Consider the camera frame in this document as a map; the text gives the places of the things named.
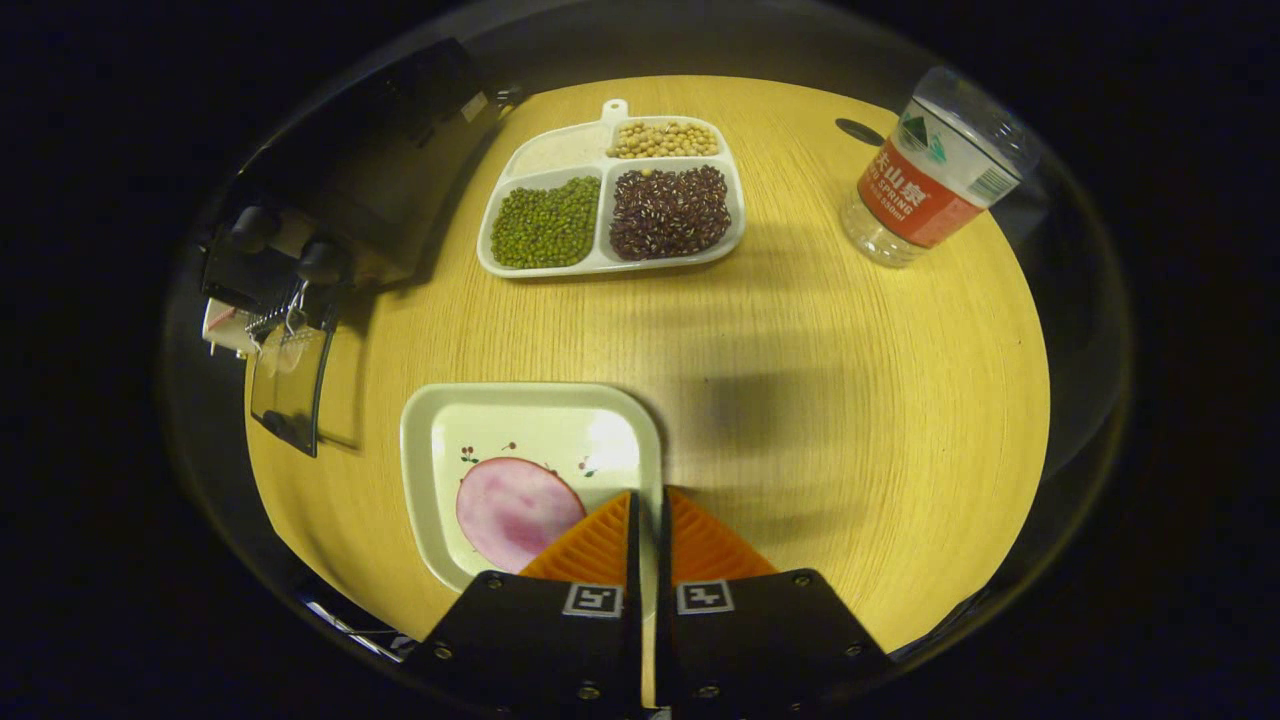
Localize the clear red label water bottle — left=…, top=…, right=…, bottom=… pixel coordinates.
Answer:
left=841, top=67, right=1041, bottom=269

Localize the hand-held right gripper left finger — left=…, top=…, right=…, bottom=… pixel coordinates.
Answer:
left=400, top=490, right=641, bottom=716

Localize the square cream plate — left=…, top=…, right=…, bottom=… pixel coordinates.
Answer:
left=400, top=383, right=664, bottom=593

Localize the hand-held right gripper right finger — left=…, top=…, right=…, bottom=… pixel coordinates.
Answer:
left=657, top=487, right=891, bottom=716

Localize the black electric oven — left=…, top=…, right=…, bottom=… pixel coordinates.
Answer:
left=200, top=40, right=521, bottom=459

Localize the white divided bean plate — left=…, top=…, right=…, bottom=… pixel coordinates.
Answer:
left=477, top=99, right=747, bottom=279

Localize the pink ham slice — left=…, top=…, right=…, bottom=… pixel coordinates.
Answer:
left=456, top=457, right=588, bottom=574

